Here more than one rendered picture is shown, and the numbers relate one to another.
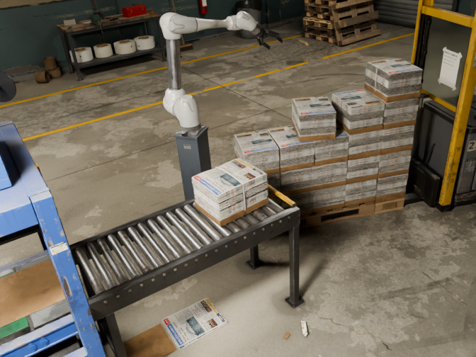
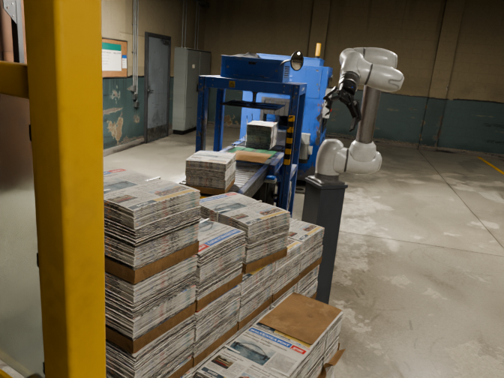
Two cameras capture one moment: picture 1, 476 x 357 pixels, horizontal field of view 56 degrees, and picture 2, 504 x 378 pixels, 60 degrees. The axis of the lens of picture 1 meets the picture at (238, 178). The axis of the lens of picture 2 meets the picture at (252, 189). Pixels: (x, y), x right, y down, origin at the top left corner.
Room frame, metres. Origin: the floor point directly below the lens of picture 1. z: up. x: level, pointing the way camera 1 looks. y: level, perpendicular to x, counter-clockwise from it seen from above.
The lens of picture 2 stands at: (4.62, -2.03, 1.68)
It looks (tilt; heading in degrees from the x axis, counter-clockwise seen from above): 16 degrees down; 132
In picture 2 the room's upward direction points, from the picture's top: 5 degrees clockwise
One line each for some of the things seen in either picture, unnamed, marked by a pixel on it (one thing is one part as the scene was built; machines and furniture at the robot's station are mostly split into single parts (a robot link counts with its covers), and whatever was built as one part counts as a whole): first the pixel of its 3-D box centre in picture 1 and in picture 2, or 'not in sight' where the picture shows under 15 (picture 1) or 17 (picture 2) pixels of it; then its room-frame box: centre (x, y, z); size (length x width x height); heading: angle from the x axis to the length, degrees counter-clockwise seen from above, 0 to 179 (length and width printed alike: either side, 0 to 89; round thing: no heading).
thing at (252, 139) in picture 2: not in sight; (262, 134); (1.38, 1.72, 0.93); 0.38 x 0.30 x 0.26; 120
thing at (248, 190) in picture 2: (168, 217); (251, 187); (2.40, 0.47, 0.74); 1.34 x 0.05 x 0.12; 120
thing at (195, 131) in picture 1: (189, 127); (325, 176); (3.15, 0.34, 1.03); 0.22 x 0.18 x 0.06; 156
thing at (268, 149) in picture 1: (306, 176); (236, 323); (3.33, -0.59, 0.42); 1.17 x 0.39 x 0.83; 101
